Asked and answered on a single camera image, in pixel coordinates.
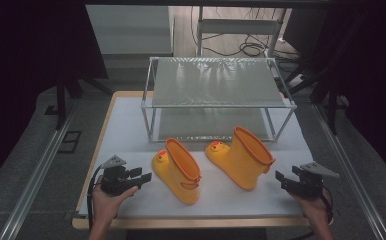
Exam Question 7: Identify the white table mat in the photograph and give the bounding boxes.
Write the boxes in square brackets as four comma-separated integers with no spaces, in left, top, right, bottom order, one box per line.
[78,96,315,218]

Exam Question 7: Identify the person's left hand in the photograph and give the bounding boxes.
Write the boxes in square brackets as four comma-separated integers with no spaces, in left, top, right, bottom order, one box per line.
[91,175,140,222]

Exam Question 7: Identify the white cabinet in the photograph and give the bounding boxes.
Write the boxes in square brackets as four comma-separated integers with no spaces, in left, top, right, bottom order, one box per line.
[84,4,176,56]

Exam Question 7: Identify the white metal shoe rack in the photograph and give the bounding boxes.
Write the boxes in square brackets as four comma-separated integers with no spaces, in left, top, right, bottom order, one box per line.
[140,56,298,144]

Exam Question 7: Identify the aluminium rail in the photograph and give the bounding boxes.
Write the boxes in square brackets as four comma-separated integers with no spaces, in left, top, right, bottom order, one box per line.
[0,99,79,240]
[313,103,386,240]

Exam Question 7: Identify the dark monitor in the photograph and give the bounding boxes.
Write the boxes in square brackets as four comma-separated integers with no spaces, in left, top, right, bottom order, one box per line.
[282,7,333,53]

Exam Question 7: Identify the yellow duck rain boot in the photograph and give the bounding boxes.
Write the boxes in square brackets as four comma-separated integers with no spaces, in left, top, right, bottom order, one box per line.
[151,137,203,206]
[204,125,277,191]

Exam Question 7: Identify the white metal frame stand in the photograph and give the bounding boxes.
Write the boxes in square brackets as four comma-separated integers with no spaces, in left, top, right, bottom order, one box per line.
[196,5,287,58]

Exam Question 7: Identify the black floor cables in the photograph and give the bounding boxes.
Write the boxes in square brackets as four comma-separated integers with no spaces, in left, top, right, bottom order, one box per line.
[190,6,303,62]

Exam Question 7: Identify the small black floor bracket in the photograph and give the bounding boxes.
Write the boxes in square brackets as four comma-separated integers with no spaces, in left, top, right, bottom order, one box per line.
[43,105,59,117]

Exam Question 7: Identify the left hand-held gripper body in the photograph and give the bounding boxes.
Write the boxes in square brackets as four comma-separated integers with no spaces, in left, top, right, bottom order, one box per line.
[100,154,139,197]

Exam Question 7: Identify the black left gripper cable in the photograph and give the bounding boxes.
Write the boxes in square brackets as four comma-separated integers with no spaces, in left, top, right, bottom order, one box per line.
[86,165,105,231]

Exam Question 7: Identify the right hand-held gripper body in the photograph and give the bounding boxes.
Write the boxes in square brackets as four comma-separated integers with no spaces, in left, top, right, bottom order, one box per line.
[290,161,341,202]

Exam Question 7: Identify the black stand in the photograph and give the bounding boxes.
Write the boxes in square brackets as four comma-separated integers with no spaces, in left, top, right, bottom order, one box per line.
[54,64,114,132]
[285,63,349,136]

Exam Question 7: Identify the person's right hand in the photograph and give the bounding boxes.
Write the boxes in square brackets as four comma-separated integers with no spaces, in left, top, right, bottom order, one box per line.
[290,186,334,225]

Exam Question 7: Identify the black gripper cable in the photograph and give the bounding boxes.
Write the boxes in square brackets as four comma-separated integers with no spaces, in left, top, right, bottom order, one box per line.
[320,185,335,225]
[86,165,105,231]

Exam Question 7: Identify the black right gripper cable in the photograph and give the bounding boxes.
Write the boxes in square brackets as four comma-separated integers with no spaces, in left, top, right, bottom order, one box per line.
[320,185,335,225]

